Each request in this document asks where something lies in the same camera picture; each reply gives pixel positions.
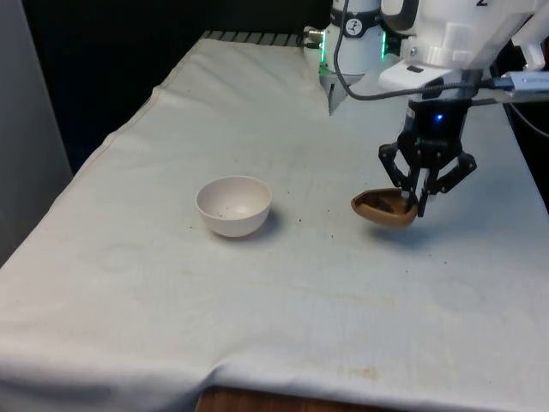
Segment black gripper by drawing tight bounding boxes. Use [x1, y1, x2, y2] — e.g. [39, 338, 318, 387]
[377, 96, 478, 218]

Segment brown cup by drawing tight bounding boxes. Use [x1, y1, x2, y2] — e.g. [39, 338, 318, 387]
[351, 187, 418, 233]

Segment black cable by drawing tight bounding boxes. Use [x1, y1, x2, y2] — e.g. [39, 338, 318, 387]
[332, 0, 507, 102]

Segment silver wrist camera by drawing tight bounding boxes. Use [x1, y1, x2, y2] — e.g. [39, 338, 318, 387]
[378, 58, 549, 103]

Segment white bowl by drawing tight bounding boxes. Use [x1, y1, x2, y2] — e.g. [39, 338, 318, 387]
[196, 176, 274, 238]

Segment coffee beans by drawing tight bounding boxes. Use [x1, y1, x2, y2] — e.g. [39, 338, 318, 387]
[367, 193, 407, 215]

